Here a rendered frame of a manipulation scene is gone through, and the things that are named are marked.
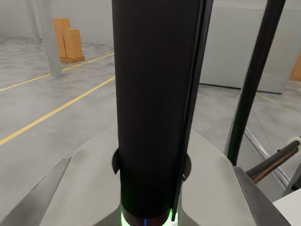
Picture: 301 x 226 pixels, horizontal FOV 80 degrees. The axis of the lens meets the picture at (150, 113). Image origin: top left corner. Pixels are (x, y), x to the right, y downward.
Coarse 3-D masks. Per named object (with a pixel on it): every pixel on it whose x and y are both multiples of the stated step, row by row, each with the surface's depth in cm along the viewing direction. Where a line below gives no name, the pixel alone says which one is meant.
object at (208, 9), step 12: (204, 0) 6; (204, 12) 6; (204, 24) 7; (204, 36) 7; (204, 48) 7; (192, 60) 8; (192, 72) 8; (192, 84) 8; (192, 96) 8; (192, 108) 8; (192, 120) 9; (180, 144) 10; (180, 156) 10; (180, 168) 10; (180, 180) 10
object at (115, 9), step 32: (128, 0) 6; (160, 0) 5; (192, 0) 6; (128, 32) 6; (160, 32) 6; (192, 32) 6; (128, 64) 7; (160, 64) 6; (128, 96) 7; (160, 96) 7; (128, 128) 8; (160, 128) 8; (128, 160) 9; (160, 160) 8; (128, 192) 10; (160, 192) 10
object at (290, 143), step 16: (272, 0) 11; (272, 16) 11; (272, 32) 11; (256, 48) 12; (256, 64) 12; (256, 80) 13; (240, 112) 14; (240, 128) 15; (240, 144) 16; (288, 144) 29; (272, 160) 25
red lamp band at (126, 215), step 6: (126, 210) 11; (168, 210) 11; (126, 216) 11; (132, 216) 10; (162, 216) 11; (168, 216) 11; (132, 222) 11; (138, 222) 10; (144, 222) 10; (150, 222) 10; (156, 222) 11; (162, 222) 11
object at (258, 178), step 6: (294, 150) 29; (288, 156) 28; (276, 162) 26; (282, 162) 27; (270, 168) 25; (276, 168) 26; (258, 174) 24; (264, 174) 25; (252, 180) 23; (258, 180) 24
